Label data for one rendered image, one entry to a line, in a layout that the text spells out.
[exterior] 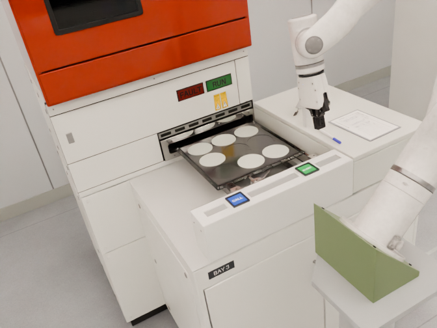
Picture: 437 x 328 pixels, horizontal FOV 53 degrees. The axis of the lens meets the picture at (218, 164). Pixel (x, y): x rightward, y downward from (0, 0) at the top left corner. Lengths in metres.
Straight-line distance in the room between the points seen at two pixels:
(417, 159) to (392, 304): 0.37
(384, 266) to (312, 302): 0.64
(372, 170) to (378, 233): 0.44
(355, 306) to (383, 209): 0.25
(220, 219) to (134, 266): 0.87
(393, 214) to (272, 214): 0.37
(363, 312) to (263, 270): 0.41
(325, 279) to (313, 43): 0.63
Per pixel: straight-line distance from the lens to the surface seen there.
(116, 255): 1.99
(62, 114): 1.65
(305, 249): 1.54
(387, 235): 1.18
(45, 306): 2.66
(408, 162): 1.19
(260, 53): 3.71
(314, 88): 1.30
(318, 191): 1.44
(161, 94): 1.73
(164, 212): 1.57
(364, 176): 1.56
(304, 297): 1.70
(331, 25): 1.22
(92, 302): 2.55
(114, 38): 1.57
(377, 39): 4.54
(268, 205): 1.33
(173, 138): 1.79
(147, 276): 2.12
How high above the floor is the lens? 1.73
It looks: 31 degrees down
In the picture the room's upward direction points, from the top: 9 degrees counter-clockwise
